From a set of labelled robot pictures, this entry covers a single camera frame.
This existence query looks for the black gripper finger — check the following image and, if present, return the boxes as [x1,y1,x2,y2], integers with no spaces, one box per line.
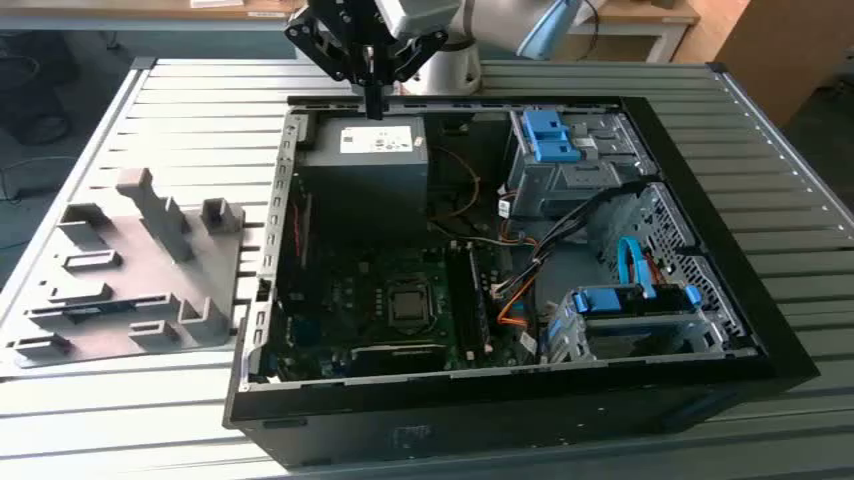
[283,16,377,121]
[375,29,451,121]

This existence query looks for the blue RAM stick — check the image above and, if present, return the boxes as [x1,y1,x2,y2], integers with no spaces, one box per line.
[29,297,169,319]

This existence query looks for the wooden desk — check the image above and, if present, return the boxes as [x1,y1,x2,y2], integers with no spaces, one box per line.
[0,0,702,64]

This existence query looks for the grey power supply unit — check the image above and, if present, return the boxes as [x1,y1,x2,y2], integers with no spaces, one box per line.
[296,115,432,241]

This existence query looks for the blue plastic bay latch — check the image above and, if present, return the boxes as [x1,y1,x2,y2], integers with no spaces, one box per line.
[521,108,583,165]

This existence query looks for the grey metal drive cage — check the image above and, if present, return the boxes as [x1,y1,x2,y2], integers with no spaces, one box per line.
[505,109,659,219]

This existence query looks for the green motherboard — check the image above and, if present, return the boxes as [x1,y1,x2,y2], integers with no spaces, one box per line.
[276,239,539,381]

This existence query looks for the silver CPU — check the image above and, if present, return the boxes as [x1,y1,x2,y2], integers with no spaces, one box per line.
[389,291,428,321]

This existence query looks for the grey parts rack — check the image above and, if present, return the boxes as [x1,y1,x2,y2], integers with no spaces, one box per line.
[0,167,248,370]

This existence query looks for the metal CPU socket cover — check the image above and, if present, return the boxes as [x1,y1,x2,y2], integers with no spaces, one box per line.
[380,279,440,335]

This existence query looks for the wooden cabinet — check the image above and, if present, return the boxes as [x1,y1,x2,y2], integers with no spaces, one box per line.
[716,0,854,130]

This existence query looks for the hard disk in blue carrier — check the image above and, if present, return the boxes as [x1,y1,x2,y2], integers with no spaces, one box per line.
[569,283,703,316]

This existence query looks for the black graphics card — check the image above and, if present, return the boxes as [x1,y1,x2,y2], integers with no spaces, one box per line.
[347,341,448,376]

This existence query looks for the grey metal disk bay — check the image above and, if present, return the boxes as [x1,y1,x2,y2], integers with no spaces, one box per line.
[540,289,735,364]

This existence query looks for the black PC case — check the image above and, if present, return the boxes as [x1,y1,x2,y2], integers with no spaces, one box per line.
[221,94,820,471]

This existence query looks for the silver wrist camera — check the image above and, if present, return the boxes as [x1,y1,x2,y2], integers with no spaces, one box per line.
[373,0,463,40]

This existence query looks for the thin orange wire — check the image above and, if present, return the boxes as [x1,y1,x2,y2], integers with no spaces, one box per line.
[429,147,481,221]

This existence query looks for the thin red wire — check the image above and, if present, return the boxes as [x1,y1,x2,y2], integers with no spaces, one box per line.
[288,192,312,296]

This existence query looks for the black wire bundle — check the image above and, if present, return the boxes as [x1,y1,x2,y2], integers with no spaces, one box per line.
[492,180,648,301]

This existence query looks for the coloured power wires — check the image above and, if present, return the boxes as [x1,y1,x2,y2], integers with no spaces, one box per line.
[497,219,539,249]

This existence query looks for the orange red wire bundle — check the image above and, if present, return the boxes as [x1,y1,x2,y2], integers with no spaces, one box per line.
[496,277,540,330]

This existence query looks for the blue SATA wire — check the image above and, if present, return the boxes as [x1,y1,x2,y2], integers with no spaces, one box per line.
[616,235,659,300]

